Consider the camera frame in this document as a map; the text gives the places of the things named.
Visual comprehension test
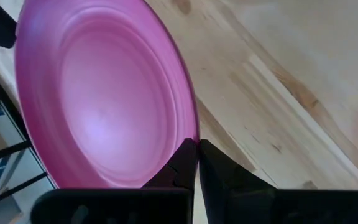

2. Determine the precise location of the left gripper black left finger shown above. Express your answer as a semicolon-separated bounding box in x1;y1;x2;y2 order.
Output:
31;138;198;224

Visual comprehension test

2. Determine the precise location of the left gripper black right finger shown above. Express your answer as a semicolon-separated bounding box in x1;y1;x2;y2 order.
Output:
198;139;358;224

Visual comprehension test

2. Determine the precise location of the magenta pink plate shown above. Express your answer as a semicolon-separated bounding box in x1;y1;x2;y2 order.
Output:
14;0;201;190

